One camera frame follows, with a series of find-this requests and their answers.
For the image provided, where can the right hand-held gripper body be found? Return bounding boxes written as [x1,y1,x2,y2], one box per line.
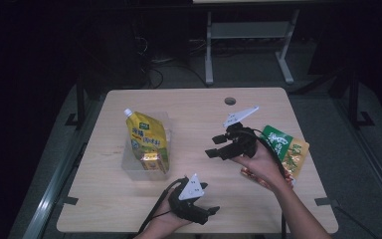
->
[221,105,261,160]

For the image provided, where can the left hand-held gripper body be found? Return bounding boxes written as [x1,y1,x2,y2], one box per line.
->
[168,173,211,226]

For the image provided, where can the yellow red seasoning box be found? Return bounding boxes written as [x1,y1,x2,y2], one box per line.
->
[139,151,163,172]

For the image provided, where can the yellow green spout pouch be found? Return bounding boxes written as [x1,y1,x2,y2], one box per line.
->
[122,108,171,174]

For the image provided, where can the clear plastic container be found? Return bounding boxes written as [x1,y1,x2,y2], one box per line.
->
[120,111,173,182]

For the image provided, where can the person's left hand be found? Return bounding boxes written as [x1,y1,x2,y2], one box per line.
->
[142,198,194,239]

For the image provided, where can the person's right hand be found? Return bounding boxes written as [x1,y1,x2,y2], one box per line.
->
[230,140,288,192]

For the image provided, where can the green snack packet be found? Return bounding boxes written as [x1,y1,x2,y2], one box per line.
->
[240,124,310,188]

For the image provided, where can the black metal stand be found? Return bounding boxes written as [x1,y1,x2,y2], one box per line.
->
[64,75,88,131]
[294,69,376,129]

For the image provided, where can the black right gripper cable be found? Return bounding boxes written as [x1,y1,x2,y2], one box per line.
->
[242,127,288,177]

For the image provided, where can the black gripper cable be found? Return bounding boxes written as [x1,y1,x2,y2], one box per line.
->
[136,177,184,236]
[242,127,288,177]

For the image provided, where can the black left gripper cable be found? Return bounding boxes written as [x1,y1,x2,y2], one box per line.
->
[136,177,184,236]

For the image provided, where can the black floor cables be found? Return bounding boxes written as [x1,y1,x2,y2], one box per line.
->
[138,35,211,90]

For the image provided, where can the grey table bracket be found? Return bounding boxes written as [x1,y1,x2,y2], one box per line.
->
[313,196,340,208]
[62,195,80,206]

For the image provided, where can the white metal frame table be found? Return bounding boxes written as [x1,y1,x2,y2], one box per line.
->
[192,0,301,86]

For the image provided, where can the black floor cable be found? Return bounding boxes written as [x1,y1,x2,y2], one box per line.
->
[332,205,382,239]

